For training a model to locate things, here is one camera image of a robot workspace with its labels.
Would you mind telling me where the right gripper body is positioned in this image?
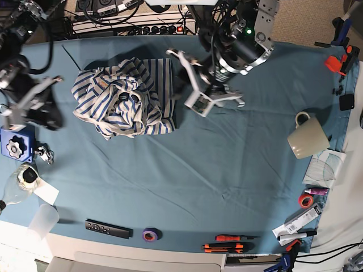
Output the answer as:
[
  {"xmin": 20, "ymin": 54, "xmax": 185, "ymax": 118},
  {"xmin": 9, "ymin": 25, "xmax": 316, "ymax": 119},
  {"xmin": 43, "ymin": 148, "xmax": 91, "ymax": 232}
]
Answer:
[{"xmin": 16, "ymin": 76, "xmax": 64, "ymax": 130}]

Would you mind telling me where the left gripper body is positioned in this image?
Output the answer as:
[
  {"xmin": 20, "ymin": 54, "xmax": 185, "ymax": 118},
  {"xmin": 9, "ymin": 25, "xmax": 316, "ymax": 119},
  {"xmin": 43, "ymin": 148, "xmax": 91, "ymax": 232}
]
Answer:
[{"xmin": 198, "ymin": 36, "xmax": 274, "ymax": 86}]

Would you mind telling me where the blue white striped T-shirt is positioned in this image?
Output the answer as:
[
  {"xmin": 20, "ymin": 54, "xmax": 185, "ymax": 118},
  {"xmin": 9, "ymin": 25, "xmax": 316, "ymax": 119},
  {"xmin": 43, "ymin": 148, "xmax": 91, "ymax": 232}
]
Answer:
[{"xmin": 71, "ymin": 57, "xmax": 176, "ymax": 141}]

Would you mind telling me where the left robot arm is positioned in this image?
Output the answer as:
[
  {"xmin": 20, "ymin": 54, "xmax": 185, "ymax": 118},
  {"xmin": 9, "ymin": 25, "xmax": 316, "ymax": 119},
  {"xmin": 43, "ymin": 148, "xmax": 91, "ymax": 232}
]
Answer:
[{"xmin": 189, "ymin": 1, "xmax": 280, "ymax": 87}]

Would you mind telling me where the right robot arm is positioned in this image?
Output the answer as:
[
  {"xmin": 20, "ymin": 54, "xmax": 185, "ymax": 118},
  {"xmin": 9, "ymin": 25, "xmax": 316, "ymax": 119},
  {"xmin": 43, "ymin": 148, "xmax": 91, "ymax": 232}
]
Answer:
[{"xmin": 1, "ymin": 1, "xmax": 64, "ymax": 131}]

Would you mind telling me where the blue box with knob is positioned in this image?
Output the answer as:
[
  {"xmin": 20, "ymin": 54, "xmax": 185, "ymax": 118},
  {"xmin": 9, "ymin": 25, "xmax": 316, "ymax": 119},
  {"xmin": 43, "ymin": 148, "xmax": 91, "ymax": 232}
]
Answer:
[{"xmin": 1, "ymin": 125, "xmax": 36, "ymax": 163}]

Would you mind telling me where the small metal padlock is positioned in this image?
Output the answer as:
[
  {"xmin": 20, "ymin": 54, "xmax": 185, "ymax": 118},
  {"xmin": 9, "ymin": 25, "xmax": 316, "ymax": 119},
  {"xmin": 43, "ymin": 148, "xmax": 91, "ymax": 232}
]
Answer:
[{"xmin": 35, "ymin": 146, "xmax": 54, "ymax": 165}]

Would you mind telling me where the black power strip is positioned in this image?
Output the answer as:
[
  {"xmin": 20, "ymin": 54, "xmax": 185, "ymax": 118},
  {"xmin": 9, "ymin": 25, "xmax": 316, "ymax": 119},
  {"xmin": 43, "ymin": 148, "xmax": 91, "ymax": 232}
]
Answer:
[{"xmin": 119, "ymin": 25, "xmax": 188, "ymax": 36}]

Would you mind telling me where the clear plastic bottle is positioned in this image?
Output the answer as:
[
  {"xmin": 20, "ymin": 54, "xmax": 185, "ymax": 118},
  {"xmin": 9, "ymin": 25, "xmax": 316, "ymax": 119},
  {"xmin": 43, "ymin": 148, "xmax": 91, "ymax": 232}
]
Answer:
[{"xmin": 1, "ymin": 163, "xmax": 40, "ymax": 213}]

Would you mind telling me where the orange black clamp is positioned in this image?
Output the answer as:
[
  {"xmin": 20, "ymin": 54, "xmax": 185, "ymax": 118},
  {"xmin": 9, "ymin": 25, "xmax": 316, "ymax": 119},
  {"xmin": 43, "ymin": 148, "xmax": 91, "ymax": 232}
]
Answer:
[{"xmin": 324, "ymin": 45, "xmax": 360, "ymax": 76}]

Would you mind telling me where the translucent plastic cup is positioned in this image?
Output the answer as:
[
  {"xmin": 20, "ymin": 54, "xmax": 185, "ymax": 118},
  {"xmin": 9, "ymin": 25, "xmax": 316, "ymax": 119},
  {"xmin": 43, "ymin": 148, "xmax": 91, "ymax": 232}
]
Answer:
[{"xmin": 28, "ymin": 204, "xmax": 60, "ymax": 240}]

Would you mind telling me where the beige ceramic mug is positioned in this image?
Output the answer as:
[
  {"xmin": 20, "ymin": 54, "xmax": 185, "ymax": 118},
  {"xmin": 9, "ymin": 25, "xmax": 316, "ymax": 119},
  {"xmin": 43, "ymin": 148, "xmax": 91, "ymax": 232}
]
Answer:
[{"xmin": 287, "ymin": 111, "xmax": 330, "ymax": 159}]

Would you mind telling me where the teal table cloth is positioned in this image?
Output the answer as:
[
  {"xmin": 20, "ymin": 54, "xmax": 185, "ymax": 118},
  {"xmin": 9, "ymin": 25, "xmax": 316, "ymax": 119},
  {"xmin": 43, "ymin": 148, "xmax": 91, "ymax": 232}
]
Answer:
[{"xmin": 37, "ymin": 35, "xmax": 350, "ymax": 253}]

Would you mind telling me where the small black box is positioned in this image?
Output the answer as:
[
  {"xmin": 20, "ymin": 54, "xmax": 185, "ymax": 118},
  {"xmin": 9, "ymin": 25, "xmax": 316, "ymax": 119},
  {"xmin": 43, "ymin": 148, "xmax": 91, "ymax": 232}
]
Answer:
[{"xmin": 339, "ymin": 93, "xmax": 355, "ymax": 111}]

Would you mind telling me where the black remote control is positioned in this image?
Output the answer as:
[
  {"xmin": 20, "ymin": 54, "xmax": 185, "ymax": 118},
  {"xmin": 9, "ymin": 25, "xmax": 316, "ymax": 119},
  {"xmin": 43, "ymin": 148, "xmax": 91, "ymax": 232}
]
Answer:
[{"xmin": 85, "ymin": 219, "xmax": 133, "ymax": 239}]

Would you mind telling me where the leaf pattern card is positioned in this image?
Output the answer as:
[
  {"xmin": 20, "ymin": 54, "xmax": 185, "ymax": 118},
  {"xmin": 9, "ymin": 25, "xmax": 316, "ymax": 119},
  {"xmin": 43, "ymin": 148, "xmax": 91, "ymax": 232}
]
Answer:
[{"xmin": 302, "ymin": 150, "xmax": 347, "ymax": 189}]

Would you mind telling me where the small purple tube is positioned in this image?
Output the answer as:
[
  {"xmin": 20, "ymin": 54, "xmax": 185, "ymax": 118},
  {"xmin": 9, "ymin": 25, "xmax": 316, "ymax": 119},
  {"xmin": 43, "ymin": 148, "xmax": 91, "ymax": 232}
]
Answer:
[{"xmin": 304, "ymin": 188, "xmax": 329, "ymax": 196}]

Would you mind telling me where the orange tape roll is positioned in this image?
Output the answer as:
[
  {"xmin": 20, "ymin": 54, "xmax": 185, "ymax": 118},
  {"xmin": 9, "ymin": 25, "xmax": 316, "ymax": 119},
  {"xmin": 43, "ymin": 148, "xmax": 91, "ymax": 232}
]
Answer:
[{"xmin": 298, "ymin": 193, "xmax": 314, "ymax": 209}]

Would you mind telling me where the purple tape roll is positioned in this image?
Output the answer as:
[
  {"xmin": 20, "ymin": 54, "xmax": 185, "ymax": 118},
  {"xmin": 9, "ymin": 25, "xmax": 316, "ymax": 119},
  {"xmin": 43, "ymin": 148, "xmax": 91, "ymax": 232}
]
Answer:
[{"xmin": 142, "ymin": 227, "xmax": 162, "ymax": 243}]

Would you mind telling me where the white packaged item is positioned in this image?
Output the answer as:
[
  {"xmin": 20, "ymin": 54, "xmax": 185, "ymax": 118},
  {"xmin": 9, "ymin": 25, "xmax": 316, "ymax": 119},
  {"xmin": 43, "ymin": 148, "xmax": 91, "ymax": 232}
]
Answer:
[{"xmin": 272, "ymin": 203, "xmax": 322, "ymax": 237}]

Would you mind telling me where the red screwdriver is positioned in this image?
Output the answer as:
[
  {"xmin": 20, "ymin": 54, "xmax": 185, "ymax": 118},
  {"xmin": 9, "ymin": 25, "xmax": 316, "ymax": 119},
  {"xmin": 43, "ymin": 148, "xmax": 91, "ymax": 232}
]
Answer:
[{"xmin": 215, "ymin": 234, "xmax": 259, "ymax": 242}]

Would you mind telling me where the black marker pen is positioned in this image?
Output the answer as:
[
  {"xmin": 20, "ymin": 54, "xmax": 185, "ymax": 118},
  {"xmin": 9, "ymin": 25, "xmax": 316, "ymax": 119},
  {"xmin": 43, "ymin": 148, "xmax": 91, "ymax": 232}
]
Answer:
[{"xmin": 277, "ymin": 231, "xmax": 317, "ymax": 241}]

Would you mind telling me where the orange utility knife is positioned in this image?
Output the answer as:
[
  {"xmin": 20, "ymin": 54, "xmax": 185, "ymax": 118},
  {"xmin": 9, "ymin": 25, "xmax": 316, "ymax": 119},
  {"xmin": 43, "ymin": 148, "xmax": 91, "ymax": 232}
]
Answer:
[{"xmin": 201, "ymin": 243, "xmax": 250, "ymax": 253}]

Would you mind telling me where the blue black clamp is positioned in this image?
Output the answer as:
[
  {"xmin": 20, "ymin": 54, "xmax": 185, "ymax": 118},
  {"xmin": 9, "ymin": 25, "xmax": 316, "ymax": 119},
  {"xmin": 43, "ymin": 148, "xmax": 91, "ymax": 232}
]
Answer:
[{"xmin": 264, "ymin": 239, "xmax": 302, "ymax": 272}]

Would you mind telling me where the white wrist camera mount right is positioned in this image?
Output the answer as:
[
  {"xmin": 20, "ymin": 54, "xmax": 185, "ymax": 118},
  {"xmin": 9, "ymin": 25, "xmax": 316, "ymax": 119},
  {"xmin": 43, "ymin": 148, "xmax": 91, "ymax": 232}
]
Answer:
[{"xmin": 1, "ymin": 75, "xmax": 64, "ymax": 131}]

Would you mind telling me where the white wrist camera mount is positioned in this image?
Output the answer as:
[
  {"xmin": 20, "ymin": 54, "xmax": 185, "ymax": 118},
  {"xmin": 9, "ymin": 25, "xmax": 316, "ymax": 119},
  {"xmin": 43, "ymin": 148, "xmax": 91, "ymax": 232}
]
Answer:
[
  {"xmin": 166, "ymin": 48, "xmax": 245, "ymax": 117},
  {"xmin": 1, "ymin": 75, "xmax": 64, "ymax": 131}
]

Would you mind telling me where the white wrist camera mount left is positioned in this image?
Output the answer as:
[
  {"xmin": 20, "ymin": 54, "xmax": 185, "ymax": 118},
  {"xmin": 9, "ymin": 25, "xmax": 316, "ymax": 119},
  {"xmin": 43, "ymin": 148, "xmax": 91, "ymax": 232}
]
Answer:
[{"xmin": 166, "ymin": 48, "xmax": 245, "ymax": 117}]

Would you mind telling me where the black cable tie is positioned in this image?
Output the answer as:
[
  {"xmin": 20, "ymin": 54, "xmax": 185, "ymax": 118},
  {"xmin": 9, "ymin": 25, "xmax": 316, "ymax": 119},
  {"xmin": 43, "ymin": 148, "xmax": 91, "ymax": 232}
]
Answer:
[{"xmin": 62, "ymin": 44, "xmax": 81, "ymax": 71}]

